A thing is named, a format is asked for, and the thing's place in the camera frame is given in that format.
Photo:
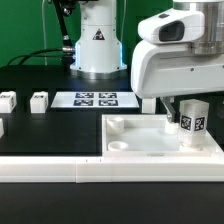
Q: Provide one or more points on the white marker plate with tags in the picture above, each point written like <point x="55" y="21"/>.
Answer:
<point x="95" y="100"/>

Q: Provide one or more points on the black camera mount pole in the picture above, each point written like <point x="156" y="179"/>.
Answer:
<point x="64" y="8"/>

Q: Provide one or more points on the white L-shaped obstacle fence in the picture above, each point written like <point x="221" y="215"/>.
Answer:
<point x="113" y="169"/>

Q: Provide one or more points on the white square table top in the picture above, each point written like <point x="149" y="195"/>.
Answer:
<point x="146" y="136"/>

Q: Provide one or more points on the white block at left edge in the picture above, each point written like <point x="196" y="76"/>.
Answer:
<point x="1" y="128"/>

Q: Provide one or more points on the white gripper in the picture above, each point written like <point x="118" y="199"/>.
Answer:
<point x="171" y="70"/>

